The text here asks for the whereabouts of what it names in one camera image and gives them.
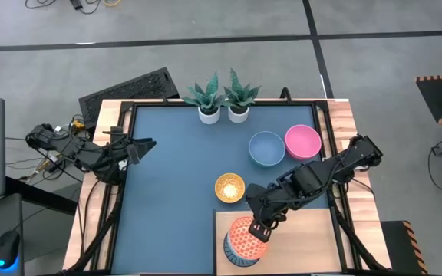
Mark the blue table mat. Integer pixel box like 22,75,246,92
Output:
110,103,333,275

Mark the black frame strut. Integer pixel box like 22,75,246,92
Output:
328,191,389,274
67,183,124,274

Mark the black table frame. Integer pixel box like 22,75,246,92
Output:
90,99,360,275

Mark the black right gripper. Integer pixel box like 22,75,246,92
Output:
245,182,289,244

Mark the blue white striped bowl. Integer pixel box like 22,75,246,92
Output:
223,229,262,268

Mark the orange lattice pattern bowl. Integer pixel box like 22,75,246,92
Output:
228,216,270,261

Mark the black computer mouse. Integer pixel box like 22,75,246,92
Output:
0,229,21,270

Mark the green plant in white pot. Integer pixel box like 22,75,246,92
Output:
223,67,262,124
182,71,226,126

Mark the small yellow bowl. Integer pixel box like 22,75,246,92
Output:
214,172,246,204

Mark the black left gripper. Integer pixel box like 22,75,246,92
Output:
118,136,158,166

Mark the large pink bowl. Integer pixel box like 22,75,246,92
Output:
284,123,322,161

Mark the large blue bowl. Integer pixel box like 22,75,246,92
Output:
248,130,286,167

